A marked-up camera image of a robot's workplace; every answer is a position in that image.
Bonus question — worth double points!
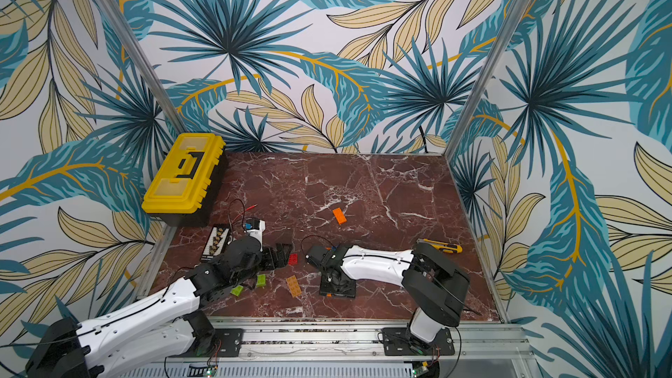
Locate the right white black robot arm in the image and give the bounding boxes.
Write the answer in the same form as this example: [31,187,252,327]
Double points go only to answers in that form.
[304,243,471,345]

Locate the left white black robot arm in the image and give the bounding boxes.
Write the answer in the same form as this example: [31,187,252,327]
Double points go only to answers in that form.
[26,236,292,377]

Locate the amber transparent lego brick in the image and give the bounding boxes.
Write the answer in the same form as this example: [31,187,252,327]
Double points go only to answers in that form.
[285,276,302,298]

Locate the orange lego brick far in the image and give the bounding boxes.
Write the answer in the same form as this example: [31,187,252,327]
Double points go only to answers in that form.
[332,208,347,225]

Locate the lime green lego brick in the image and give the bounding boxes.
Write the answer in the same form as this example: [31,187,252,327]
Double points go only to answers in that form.
[230,285,244,297]

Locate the yellow black toolbox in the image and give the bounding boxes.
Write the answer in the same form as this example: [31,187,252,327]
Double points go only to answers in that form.
[142,133,229,228]

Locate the yellow utility knife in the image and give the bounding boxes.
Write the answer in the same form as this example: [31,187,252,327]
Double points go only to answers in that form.
[423,240,463,254]

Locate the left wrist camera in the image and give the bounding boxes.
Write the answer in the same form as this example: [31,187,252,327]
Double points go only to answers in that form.
[243,217,266,248]

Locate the red banana plug cable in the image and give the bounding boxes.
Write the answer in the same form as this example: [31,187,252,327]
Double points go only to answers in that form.
[230,203,259,224]

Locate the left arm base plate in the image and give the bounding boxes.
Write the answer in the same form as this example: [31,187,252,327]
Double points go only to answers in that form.
[173,328,244,361]

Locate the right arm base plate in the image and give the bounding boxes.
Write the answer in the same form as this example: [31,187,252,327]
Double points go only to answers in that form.
[378,327,456,356]

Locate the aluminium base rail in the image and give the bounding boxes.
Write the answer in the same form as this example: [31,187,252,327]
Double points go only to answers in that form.
[78,317,542,378]

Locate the left aluminium corner post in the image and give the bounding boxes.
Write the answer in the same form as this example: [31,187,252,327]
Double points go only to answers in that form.
[94,0,186,134]

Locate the aluminium corner post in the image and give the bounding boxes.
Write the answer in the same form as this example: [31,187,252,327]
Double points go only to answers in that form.
[444,0,531,164]
[94,0,186,134]

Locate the right aluminium corner post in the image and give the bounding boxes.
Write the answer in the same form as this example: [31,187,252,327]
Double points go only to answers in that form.
[444,0,531,164]

